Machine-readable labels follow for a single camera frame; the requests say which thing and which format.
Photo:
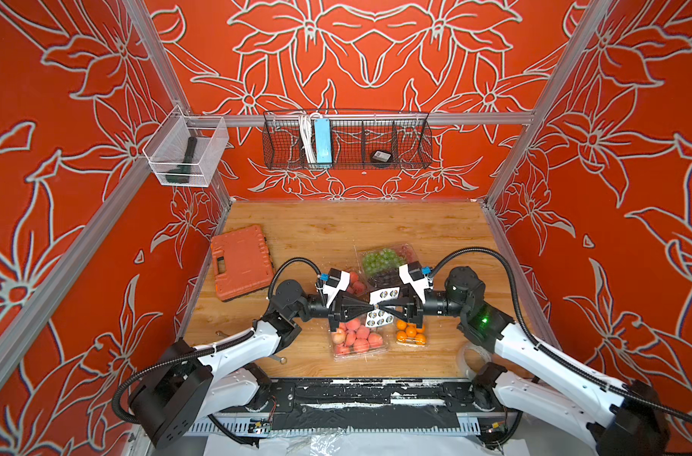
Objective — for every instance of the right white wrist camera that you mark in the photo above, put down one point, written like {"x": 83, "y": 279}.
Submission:
{"x": 417, "y": 277}

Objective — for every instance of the light blue box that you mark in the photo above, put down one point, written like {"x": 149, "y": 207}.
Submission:
{"x": 322, "y": 130}

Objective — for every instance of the clear box of grapes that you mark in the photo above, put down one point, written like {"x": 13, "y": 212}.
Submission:
{"x": 381, "y": 265}

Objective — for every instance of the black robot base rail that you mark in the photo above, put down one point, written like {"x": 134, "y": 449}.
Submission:
{"x": 300, "y": 406}

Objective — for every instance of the fruit sticker sheet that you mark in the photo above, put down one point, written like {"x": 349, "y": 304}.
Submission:
{"x": 378, "y": 317}

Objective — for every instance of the orange plastic tool case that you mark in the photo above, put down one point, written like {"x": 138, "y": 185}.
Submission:
{"x": 242, "y": 262}

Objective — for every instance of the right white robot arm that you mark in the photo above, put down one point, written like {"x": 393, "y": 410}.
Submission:
{"x": 613, "y": 417}

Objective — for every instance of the small black device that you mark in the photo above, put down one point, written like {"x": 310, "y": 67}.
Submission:
{"x": 381, "y": 157}

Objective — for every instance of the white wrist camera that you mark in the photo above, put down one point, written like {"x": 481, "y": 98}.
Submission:
{"x": 417, "y": 277}
{"x": 332, "y": 283}

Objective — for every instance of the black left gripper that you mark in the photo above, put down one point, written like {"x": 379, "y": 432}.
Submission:
{"x": 343, "y": 310}

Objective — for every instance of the clear box of oranges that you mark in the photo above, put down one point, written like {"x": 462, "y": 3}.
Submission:
{"x": 409, "y": 334}

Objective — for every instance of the clear box large peaches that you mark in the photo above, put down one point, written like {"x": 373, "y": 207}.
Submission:
{"x": 357, "y": 337}

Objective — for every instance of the black wire wall basket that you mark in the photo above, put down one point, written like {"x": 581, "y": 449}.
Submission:
{"x": 288, "y": 139}

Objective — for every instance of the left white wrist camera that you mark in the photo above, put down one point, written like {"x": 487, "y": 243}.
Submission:
{"x": 332, "y": 283}

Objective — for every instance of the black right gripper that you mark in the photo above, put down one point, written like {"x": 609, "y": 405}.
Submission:
{"x": 412, "y": 301}

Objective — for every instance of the clear acrylic wall bin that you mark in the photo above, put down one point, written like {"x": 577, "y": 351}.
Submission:
{"x": 165, "y": 149}

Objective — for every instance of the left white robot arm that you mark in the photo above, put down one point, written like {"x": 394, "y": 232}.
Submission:
{"x": 188, "y": 383}

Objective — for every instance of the black tool in bin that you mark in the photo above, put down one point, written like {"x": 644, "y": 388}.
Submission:
{"x": 182, "y": 172}

